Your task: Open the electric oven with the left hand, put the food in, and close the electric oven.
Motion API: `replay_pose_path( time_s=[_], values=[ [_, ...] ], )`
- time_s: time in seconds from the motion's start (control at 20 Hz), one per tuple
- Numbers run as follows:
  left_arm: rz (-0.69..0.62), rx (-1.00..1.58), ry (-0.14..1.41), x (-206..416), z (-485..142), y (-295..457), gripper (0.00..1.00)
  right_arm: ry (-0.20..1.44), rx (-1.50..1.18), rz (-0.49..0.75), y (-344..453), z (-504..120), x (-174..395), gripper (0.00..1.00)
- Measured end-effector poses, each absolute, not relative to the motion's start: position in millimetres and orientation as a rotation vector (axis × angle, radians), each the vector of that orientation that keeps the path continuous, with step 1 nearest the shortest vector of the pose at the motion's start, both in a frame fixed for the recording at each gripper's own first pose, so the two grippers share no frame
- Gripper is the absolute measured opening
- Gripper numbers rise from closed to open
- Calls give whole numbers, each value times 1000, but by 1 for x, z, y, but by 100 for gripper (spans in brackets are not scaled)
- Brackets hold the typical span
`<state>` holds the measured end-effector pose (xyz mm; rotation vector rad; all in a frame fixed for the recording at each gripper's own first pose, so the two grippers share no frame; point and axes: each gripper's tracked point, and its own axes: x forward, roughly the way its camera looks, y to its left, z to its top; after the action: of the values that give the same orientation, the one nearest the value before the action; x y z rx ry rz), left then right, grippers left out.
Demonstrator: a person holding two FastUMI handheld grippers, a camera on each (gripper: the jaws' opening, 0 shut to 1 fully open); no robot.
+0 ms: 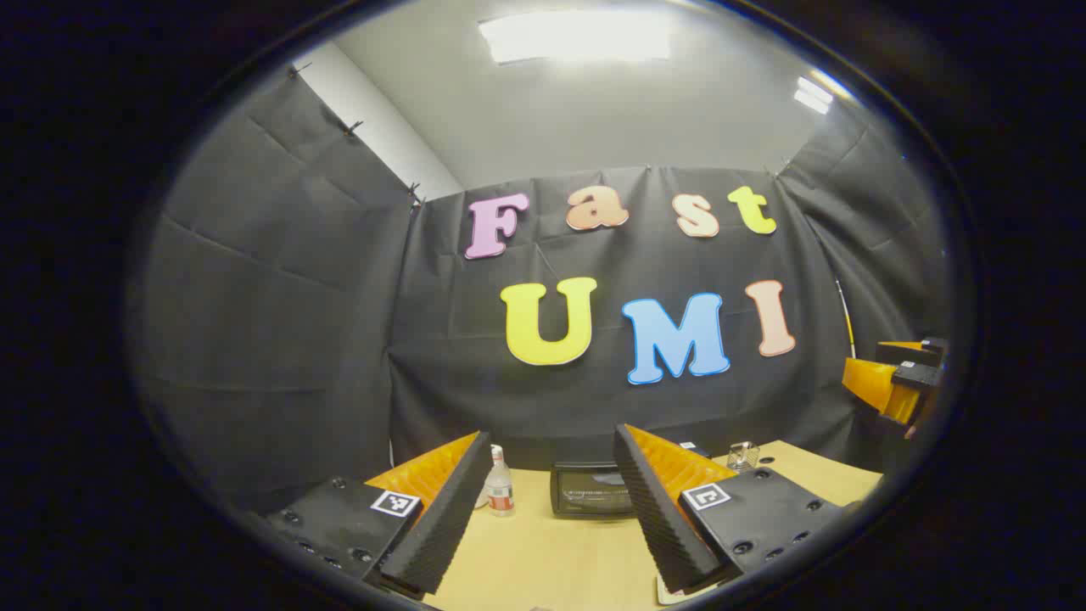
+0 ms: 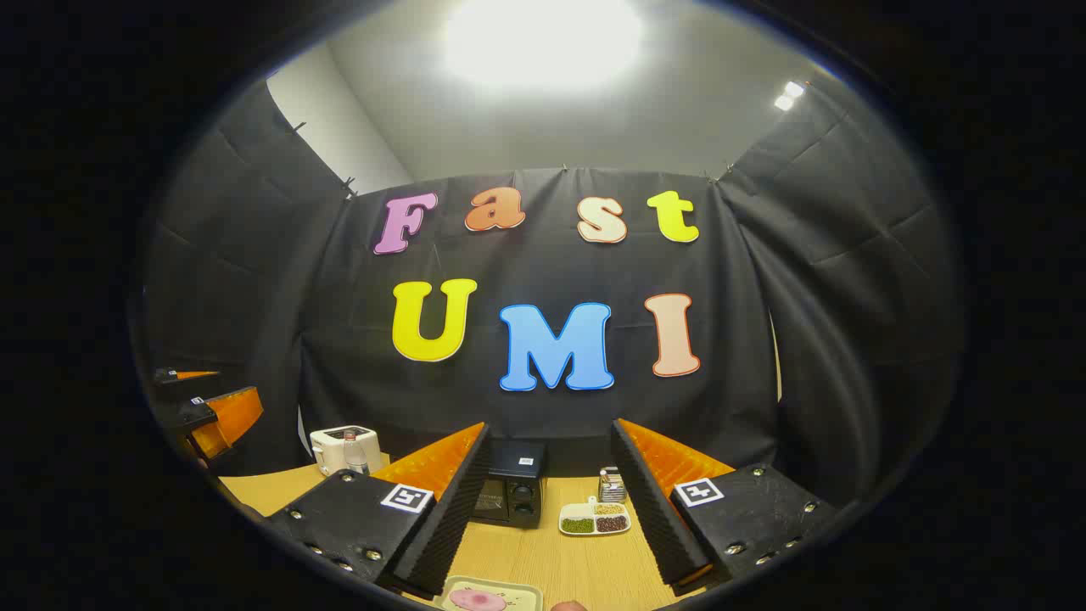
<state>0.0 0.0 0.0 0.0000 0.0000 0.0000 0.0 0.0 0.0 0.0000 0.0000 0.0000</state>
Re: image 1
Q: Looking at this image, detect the black electric oven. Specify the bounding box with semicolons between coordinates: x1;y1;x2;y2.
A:
550;440;714;519

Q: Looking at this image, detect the black backdrop cloth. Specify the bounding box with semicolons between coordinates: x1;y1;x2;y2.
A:
127;64;951;514

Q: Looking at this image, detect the small ceiling light panel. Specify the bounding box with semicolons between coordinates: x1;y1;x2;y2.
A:
793;75;837;115

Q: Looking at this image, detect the clear plastic bottle red label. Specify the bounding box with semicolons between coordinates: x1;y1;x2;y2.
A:
485;445;516;518

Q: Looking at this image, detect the large ceiling light panel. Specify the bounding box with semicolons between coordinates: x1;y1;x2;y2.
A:
478;10;673;65

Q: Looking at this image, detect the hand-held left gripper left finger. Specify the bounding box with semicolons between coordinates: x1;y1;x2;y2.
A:
259;430;495;599

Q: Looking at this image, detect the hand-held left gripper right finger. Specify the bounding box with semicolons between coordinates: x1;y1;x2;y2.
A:
613;423;849;595

